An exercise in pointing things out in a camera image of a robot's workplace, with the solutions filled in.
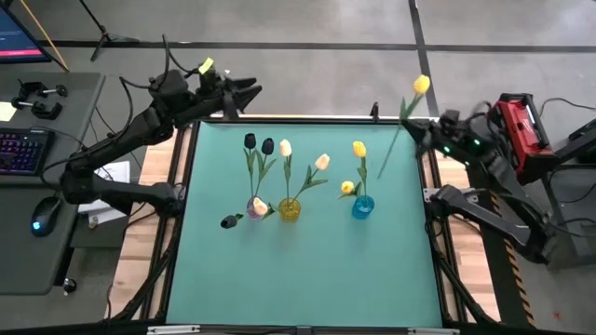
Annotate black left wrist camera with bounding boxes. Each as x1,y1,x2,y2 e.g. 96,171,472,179
198,64,221,94

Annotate yellow tulip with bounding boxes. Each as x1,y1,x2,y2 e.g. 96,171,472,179
352,141,370,200
335,180,364,202
375,74,432,181

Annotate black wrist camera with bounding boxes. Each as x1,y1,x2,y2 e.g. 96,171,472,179
439,108,463,130
198,64,221,94

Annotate yellow sticky note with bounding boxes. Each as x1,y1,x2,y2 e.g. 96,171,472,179
0,100,18,124

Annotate silver frame bracket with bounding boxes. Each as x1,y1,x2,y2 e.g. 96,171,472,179
408,327,460,335
147,325,202,335

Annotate blue glass vase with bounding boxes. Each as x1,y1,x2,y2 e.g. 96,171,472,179
351,194,375,221

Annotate teal table mat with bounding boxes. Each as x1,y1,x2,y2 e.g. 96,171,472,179
165,120,443,329

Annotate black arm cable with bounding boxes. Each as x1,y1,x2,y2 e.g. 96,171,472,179
117,33,207,90

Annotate yellow glass vase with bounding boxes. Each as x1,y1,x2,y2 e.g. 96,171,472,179
278,197,302,222

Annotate desk monitor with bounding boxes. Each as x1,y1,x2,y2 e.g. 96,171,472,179
0,3,53,65

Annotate grey desk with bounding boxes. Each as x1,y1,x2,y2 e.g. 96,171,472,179
0,71,107,297

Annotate black aluminium table frame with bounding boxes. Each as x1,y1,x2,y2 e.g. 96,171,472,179
104,114,504,335

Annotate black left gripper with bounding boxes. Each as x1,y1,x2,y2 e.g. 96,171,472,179
187,76,264,120

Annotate black backlit keyboard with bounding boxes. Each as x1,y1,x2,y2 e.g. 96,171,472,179
0,128,56,178

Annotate dark purple tulip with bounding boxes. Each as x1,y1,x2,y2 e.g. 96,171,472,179
253,137,278,202
220,211,246,231
241,132,259,204

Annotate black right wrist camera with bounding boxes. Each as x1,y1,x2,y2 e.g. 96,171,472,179
439,108,463,130

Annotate white papers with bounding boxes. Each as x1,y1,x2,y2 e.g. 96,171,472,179
77,160,132,225

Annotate purple glass vase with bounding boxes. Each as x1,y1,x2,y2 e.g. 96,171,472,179
246,194,264,221

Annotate cream tulip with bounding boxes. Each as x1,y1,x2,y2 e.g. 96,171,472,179
291,153,332,205
251,196,278,221
278,139,294,205

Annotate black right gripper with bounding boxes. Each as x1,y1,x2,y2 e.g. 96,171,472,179
400,118,469,158

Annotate red black power unit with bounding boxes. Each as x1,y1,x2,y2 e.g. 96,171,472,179
492,91,561,186

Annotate black clamp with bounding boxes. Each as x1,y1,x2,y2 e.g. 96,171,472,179
10,96,63,121
17,80,69,100

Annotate black tripod stand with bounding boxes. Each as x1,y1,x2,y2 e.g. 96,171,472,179
77,0,141,63

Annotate black computer mouse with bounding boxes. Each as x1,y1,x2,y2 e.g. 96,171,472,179
30,195,63,238

